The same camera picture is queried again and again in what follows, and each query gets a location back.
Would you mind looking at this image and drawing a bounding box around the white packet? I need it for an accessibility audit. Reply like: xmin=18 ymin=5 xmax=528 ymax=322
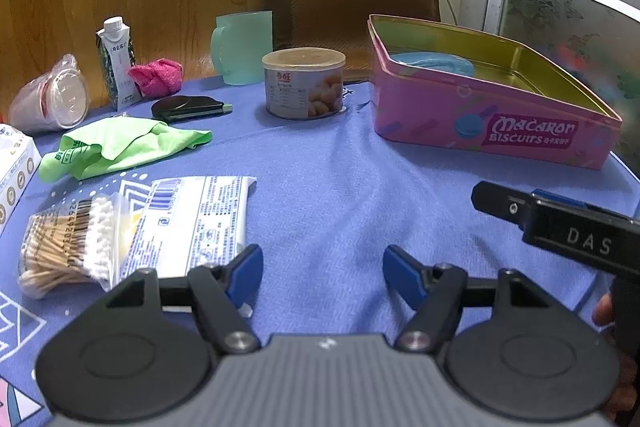
xmin=107 ymin=176 xmax=259 ymax=294

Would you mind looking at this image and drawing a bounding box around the white tissue pack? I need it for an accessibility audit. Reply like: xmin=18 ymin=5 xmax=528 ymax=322
xmin=0 ymin=124 xmax=43 ymax=236

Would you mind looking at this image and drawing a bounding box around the green plastic bag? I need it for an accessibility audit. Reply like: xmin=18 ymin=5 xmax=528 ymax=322
xmin=39 ymin=117 xmax=213 ymax=183

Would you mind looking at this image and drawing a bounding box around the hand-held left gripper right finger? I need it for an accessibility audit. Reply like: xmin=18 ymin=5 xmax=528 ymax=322
xmin=382 ymin=245 xmax=557 ymax=354

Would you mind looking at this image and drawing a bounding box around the sleeve of clear plastic cups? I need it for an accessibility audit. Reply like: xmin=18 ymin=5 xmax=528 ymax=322
xmin=7 ymin=54 xmax=91 ymax=136

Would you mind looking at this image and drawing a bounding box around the pink biscuit tin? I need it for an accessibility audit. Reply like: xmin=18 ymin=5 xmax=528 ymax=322
xmin=367 ymin=14 xmax=624 ymax=171

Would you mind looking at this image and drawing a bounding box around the blue round pad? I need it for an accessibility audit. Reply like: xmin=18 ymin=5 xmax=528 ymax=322
xmin=390 ymin=51 xmax=475 ymax=78

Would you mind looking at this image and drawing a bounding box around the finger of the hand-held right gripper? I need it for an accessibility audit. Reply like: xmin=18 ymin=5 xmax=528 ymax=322
xmin=472 ymin=180 xmax=587 ymax=229

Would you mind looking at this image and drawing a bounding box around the green and white drink carton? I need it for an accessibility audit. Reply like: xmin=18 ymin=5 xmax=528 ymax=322
xmin=96 ymin=17 xmax=143 ymax=110

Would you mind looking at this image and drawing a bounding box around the blue printed tablecloth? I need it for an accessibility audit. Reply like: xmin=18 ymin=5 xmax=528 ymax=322
xmin=0 ymin=74 xmax=640 ymax=427

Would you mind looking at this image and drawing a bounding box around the bag of cotton swabs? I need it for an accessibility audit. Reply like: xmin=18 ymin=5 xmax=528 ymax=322
xmin=18 ymin=193 xmax=147 ymax=301

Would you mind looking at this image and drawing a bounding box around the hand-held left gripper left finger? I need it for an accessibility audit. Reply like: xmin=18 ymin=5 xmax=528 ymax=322
xmin=102 ymin=243 xmax=264 ymax=355

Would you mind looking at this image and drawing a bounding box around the person's right hand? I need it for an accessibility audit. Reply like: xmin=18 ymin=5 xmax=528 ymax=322
xmin=593 ymin=292 xmax=640 ymax=422

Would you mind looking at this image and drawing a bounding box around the green plastic cup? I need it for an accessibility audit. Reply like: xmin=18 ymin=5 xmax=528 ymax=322
xmin=210 ymin=11 xmax=274 ymax=86

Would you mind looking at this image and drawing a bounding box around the pink towel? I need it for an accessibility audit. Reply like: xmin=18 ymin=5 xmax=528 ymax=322
xmin=128 ymin=60 xmax=184 ymax=98

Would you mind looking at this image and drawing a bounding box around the snack can with cream lid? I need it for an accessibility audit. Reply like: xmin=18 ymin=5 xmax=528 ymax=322
xmin=262 ymin=48 xmax=346 ymax=121

